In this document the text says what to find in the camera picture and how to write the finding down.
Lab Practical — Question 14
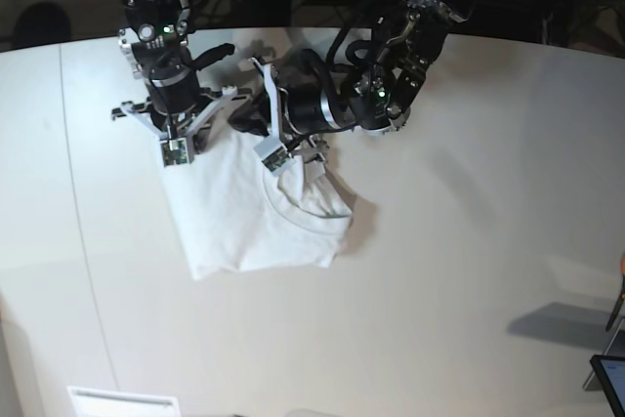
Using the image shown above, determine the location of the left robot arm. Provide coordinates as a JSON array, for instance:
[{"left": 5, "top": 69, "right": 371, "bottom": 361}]
[{"left": 278, "top": 0, "right": 479, "bottom": 139}]

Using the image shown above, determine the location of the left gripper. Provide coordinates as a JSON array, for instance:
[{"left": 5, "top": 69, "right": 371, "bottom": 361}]
[{"left": 229, "top": 49, "right": 342, "bottom": 137}]

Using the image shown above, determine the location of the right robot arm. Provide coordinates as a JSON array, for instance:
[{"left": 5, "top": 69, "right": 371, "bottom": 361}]
[{"left": 118, "top": 0, "right": 234, "bottom": 135}]

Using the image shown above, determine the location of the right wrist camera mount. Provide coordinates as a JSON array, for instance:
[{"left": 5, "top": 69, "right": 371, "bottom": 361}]
[{"left": 110, "top": 86, "right": 252, "bottom": 167}]

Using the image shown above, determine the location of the black tablet with stand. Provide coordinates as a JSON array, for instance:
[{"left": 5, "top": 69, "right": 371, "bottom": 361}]
[{"left": 582, "top": 317, "right": 624, "bottom": 417}]

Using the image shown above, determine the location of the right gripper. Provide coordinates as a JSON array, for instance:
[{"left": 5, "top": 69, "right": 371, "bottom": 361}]
[{"left": 146, "top": 67, "right": 203, "bottom": 129}]

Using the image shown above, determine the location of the white T-shirt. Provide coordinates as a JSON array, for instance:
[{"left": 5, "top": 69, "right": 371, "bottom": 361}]
[{"left": 160, "top": 118, "right": 353, "bottom": 281}]

